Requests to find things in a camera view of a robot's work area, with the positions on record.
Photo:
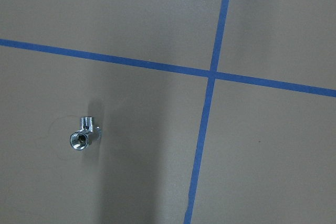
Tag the chrome angle valve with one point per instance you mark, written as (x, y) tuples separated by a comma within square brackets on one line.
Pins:
[(88, 133)]

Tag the brown paper table mat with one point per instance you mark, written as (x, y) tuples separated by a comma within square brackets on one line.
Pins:
[(211, 111)]

